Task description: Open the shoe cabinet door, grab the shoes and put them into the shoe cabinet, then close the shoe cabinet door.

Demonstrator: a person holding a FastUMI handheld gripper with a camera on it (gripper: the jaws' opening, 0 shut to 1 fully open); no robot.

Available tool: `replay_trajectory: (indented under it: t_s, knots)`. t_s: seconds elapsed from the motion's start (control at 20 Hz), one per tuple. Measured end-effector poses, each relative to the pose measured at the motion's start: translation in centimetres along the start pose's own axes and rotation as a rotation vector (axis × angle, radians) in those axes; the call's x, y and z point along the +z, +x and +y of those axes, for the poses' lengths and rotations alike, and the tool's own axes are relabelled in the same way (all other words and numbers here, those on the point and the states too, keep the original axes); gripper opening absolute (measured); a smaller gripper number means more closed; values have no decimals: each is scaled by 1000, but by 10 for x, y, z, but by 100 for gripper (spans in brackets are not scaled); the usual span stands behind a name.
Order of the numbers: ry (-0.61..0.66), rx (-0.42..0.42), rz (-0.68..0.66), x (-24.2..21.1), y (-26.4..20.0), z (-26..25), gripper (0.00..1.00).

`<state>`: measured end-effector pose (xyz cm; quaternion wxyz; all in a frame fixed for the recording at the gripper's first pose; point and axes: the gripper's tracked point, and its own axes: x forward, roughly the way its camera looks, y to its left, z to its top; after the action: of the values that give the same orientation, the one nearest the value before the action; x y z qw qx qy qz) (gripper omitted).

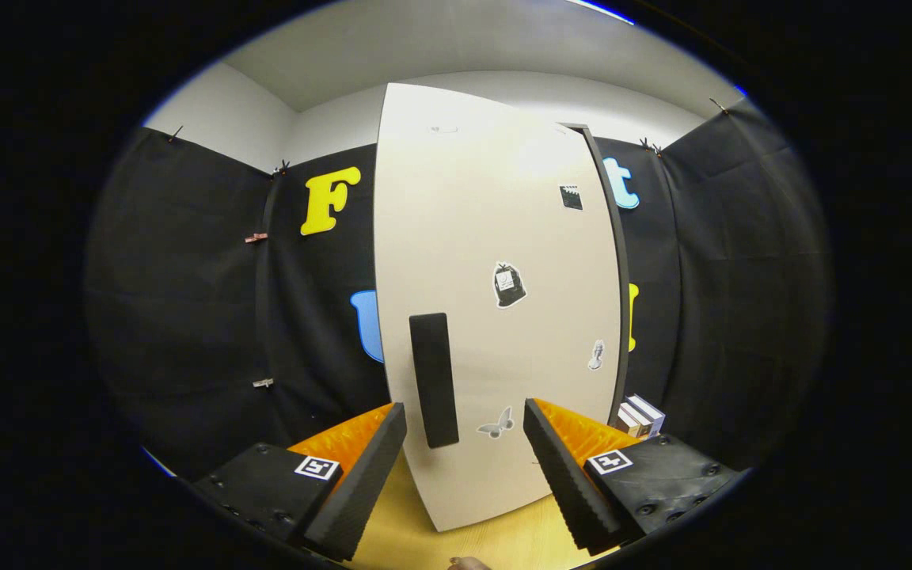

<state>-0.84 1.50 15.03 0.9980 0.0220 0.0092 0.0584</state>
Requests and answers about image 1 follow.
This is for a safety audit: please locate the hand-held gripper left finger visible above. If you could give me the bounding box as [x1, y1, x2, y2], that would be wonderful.
[187, 402, 409, 564]

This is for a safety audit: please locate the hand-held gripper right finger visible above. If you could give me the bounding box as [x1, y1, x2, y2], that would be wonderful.
[522, 398, 746, 557]

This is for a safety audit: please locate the black door handle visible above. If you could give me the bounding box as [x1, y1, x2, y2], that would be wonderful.
[408, 313, 461, 449]

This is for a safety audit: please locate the grey shoe cabinet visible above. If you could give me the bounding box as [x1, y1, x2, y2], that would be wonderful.
[560, 122, 633, 428]

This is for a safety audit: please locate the beige shoe cabinet door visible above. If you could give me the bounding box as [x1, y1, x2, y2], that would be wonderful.
[374, 82, 623, 533]

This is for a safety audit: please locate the black backdrop cloth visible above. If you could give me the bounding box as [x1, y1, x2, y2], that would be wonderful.
[84, 99, 833, 476]

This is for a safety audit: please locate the long ceiling light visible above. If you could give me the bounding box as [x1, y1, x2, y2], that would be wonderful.
[567, 0, 635, 25]

